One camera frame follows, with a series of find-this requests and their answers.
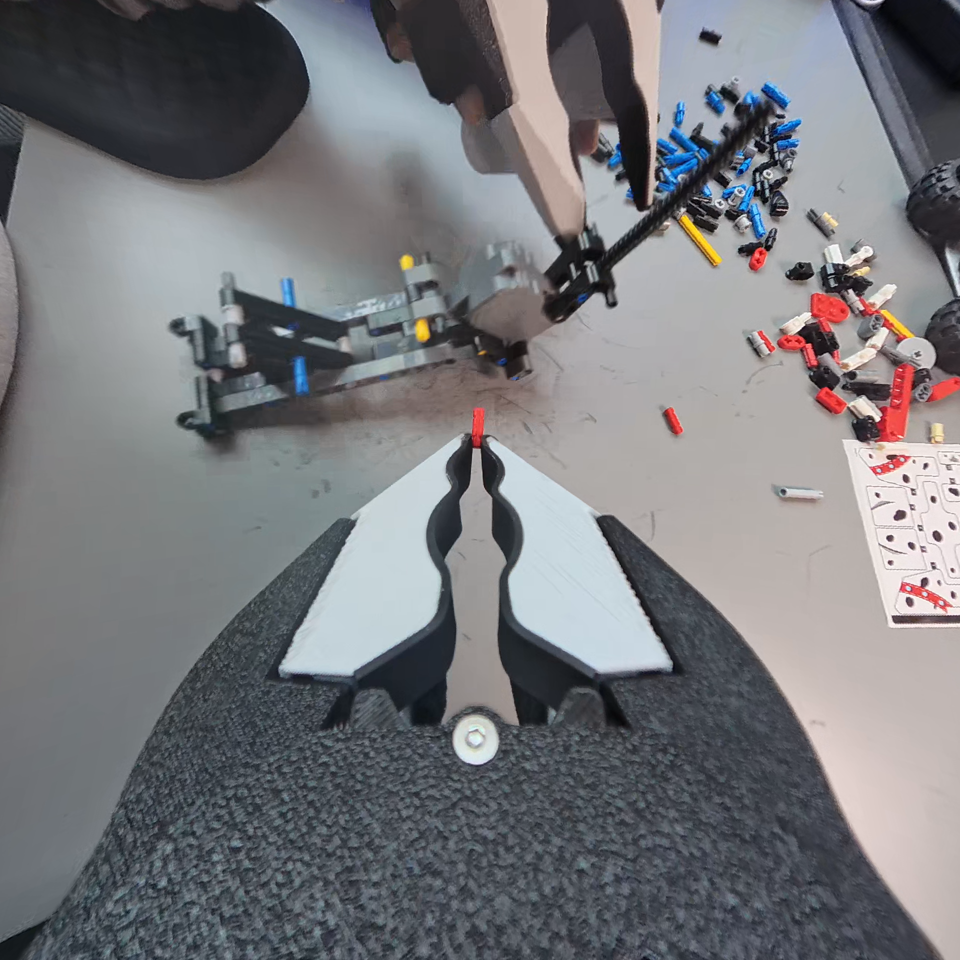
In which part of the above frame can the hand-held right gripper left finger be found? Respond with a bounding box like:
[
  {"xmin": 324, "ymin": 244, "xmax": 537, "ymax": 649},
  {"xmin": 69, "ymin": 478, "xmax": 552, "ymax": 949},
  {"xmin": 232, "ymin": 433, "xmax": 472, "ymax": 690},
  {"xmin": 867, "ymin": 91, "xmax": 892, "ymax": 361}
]
[{"xmin": 277, "ymin": 433, "xmax": 474, "ymax": 727}]

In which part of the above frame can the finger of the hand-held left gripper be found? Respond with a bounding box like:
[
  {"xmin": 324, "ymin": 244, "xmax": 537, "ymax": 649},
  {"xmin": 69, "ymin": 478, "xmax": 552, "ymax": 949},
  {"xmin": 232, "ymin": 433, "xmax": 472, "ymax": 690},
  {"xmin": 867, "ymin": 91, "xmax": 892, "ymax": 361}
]
[
  {"xmin": 459, "ymin": 0, "xmax": 591, "ymax": 241},
  {"xmin": 549, "ymin": 0, "xmax": 666, "ymax": 213}
]

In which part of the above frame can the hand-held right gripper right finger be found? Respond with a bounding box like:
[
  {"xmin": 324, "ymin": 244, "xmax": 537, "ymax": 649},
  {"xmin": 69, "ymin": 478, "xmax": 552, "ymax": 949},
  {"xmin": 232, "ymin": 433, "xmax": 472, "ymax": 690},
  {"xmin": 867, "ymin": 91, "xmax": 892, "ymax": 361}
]
[{"xmin": 482, "ymin": 435, "xmax": 675, "ymax": 727}]

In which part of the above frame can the grey black toy brick chassis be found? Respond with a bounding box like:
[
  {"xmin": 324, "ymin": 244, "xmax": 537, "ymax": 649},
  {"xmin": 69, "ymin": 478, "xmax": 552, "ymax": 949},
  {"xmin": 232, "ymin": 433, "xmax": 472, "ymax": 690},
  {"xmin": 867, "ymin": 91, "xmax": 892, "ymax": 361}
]
[{"xmin": 168, "ymin": 221, "xmax": 622, "ymax": 441}]

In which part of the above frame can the person's left forearm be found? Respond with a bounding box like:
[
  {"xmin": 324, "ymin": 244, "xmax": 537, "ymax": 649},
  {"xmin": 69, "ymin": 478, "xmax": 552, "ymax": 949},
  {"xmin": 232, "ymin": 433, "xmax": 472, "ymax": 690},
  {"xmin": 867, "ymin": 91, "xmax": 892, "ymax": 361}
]
[{"xmin": 97, "ymin": 0, "xmax": 260, "ymax": 22}]

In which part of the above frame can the grey desk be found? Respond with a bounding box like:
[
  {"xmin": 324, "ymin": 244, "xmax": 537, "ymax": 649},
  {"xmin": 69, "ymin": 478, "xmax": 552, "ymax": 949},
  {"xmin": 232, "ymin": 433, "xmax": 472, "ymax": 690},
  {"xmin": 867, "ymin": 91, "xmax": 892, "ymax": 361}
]
[{"xmin": 0, "ymin": 0, "xmax": 960, "ymax": 954}]

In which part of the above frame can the pile of blue black pins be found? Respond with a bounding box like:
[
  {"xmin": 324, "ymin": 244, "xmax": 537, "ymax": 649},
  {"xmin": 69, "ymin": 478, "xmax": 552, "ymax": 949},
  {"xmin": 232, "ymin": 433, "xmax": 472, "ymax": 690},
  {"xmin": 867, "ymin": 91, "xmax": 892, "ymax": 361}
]
[{"xmin": 592, "ymin": 75, "xmax": 805, "ymax": 256}]

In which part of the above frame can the black ridged toy rod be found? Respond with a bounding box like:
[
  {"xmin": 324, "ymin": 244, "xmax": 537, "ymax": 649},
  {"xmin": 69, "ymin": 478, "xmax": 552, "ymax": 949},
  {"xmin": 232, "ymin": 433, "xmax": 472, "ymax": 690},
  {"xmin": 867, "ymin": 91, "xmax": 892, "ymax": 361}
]
[{"xmin": 600, "ymin": 99, "xmax": 775, "ymax": 264}]

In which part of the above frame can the yellow toy axle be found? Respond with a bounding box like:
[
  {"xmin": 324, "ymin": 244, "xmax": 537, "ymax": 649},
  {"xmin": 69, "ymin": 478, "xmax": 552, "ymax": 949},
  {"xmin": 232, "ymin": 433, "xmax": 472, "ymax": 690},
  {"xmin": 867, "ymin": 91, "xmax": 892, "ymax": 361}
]
[{"xmin": 677, "ymin": 212, "xmax": 723, "ymax": 269}]

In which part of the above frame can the pile of red white bricks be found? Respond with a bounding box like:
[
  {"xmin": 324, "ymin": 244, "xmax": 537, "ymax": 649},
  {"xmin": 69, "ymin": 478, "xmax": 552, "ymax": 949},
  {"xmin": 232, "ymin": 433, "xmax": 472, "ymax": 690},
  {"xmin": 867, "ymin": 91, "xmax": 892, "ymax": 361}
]
[{"xmin": 746, "ymin": 241, "xmax": 960, "ymax": 445}]

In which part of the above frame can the black toy tire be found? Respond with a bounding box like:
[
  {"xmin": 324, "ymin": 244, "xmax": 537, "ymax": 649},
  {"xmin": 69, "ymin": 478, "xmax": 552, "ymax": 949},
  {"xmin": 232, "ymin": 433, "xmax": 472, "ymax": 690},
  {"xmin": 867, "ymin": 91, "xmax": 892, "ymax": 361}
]
[
  {"xmin": 922, "ymin": 298, "xmax": 960, "ymax": 370},
  {"xmin": 903, "ymin": 159, "xmax": 960, "ymax": 243}
]

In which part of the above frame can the white sticker sheet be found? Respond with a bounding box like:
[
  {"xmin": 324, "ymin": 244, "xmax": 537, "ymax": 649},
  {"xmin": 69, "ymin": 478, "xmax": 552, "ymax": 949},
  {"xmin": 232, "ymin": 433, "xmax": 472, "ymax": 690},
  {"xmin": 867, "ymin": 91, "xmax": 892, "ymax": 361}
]
[{"xmin": 843, "ymin": 438, "xmax": 960, "ymax": 630}]

